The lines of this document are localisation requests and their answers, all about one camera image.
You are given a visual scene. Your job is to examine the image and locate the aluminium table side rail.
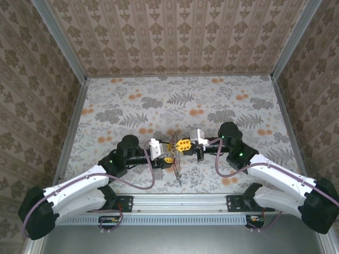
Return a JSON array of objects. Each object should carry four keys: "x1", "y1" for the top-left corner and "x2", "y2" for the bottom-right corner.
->
[
  {"x1": 49, "y1": 78, "x2": 90, "y2": 194},
  {"x1": 272, "y1": 75, "x2": 315, "y2": 193}
]

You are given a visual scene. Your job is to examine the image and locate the aluminium upright frame post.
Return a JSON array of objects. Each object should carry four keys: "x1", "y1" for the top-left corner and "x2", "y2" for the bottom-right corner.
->
[
  {"x1": 31, "y1": 0, "x2": 88, "y2": 82},
  {"x1": 269, "y1": 0, "x2": 323, "y2": 80}
]

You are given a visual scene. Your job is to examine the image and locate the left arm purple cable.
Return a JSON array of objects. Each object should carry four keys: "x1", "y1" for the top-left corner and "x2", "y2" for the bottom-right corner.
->
[{"x1": 22, "y1": 140, "x2": 157, "y2": 239}]

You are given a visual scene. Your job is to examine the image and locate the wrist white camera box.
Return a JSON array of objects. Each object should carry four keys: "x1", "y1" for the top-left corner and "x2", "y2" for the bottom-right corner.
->
[
  {"x1": 190, "y1": 128, "x2": 210, "y2": 147},
  {"x1": 147, "y1": 138, "x2": 170, "y2": 161}
]

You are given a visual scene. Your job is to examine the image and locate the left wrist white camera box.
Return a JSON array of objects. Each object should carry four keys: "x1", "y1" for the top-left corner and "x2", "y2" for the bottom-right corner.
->
[{"x1": 147, "y1": 138, "x2": 170, "y2": 161}]

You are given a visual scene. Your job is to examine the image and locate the grey slotted cable duct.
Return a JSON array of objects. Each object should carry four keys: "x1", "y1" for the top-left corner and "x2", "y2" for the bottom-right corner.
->
[{"x1": 57, "y1": 214, "x2": 265, "y2": 226}]

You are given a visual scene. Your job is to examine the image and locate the grey metal sheet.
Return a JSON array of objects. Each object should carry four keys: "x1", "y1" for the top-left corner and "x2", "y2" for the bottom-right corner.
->
[{"x1": 39, "y1": 214, "x2": 328, "y2": 254}]

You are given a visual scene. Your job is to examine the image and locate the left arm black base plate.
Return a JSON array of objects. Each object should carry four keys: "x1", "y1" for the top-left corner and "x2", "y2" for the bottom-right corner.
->
[{"x1": 104, "y1": 195, "x2": 133, "y2": 213}]

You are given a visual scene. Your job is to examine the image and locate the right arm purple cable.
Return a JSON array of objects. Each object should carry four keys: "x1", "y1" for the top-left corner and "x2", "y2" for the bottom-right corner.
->
[{"x1": 209, "y1": 137, "x2": 339, "y2": 233}]

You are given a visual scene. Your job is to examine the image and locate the floral patterned table cover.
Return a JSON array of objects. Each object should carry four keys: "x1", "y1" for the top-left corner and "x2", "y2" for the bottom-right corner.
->
[{"x1": 60, "y1": 75, "x2": 308, "y2": 194}]

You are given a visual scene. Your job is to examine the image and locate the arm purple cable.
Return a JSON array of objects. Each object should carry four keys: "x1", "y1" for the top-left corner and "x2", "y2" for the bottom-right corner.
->
[
  {"x1": 22, "y1": 140, "x2": 157, "y2": 239},
  {"x1": 209, "y1": 137, "x2": 339, "y2": 233}
]

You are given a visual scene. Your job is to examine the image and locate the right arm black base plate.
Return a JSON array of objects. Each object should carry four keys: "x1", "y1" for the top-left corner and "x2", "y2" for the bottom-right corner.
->
[{"x1": 226, "y1": 195, "x2": 276, "y2": 213}]

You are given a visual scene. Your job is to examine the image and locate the chain of metal key rings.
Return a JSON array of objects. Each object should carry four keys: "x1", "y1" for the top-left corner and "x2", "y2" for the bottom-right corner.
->
[{"x1": 168, "y1": 131, "x2": 184, "y2": 186}]

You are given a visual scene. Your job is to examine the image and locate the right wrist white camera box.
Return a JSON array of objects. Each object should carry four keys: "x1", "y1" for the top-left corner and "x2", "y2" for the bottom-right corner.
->
[{"x1": 190, "y1": 128, "x2": 210, "y2": 147}]

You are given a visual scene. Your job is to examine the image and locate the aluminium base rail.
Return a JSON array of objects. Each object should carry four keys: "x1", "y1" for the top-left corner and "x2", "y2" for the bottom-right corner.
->
[{"x1": 39, "y1": 192, "x2": 325, "y2": 212}]

